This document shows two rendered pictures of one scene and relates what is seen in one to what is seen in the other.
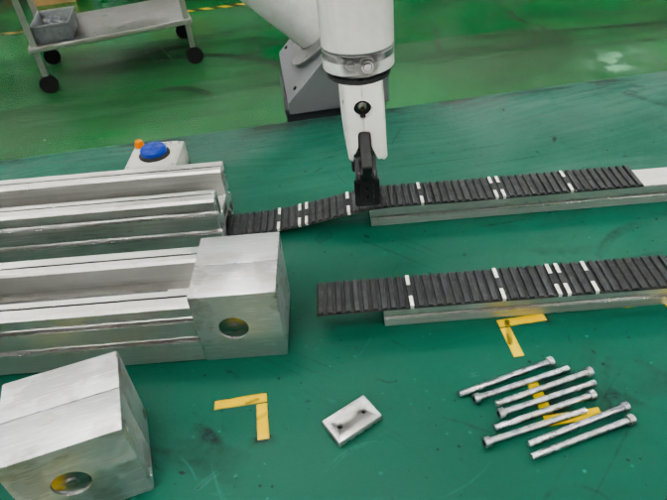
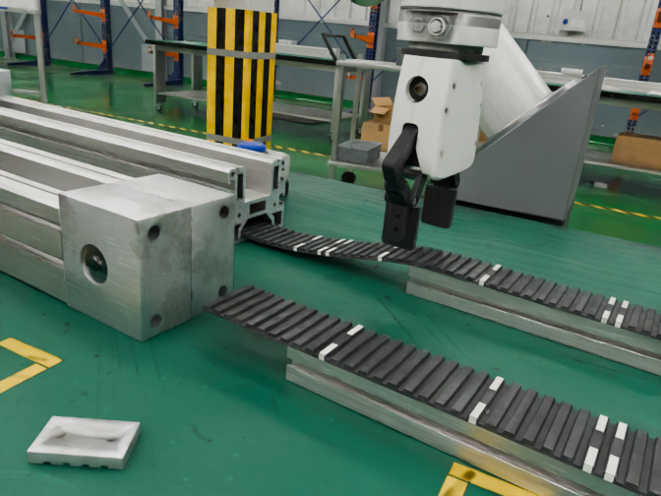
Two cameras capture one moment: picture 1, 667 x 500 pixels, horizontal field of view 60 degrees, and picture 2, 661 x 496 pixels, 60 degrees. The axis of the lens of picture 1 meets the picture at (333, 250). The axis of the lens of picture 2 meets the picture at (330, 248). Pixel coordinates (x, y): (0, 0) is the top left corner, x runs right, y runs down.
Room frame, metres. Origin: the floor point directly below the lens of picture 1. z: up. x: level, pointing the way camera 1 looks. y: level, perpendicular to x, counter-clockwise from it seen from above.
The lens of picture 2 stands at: (0.17, -0.23, 1.00)
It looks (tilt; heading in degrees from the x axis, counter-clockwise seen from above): 20 degrees down; 29
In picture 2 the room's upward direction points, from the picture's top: 5 degrees clockwise
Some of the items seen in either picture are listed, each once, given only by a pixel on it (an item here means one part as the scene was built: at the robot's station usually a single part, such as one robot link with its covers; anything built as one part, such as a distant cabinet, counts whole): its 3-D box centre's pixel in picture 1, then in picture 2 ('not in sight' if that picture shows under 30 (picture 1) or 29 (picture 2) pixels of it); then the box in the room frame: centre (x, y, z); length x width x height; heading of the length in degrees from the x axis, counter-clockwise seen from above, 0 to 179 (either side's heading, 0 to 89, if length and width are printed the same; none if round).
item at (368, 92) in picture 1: (360, 105); (436, 107); (0.66, -0.05, 0.95); 0.10 x 0.07 x 0.11; 178
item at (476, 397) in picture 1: (521, 383); not in sight; (0.35, -0.17, 0.78); 0.11 x 0.01 x 0.01; 104
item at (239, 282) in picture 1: (244, 288); (162, 246); (0.49, 0.10, 0.83); 0.12 x 0.09 x 0.10; 178
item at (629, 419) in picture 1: (583, 437); not in sight; (0.29, -0.21, 0.78); 0.11 x 0.01 x 0.01; 104
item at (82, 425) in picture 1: (79, 427); not in sight; (0.32, 0.25, 0.83); 0.11 x 0.10 x 0.10; 15
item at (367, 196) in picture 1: (367, 187); (396, 213); (0.61, -0.05, 0.87); 0.03 x 0.03 x 0.07; 88
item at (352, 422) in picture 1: (351, 420); (87, 441); (0.33, 0.00, 0.78); 0.05 x 0.03 x 0.01; 120
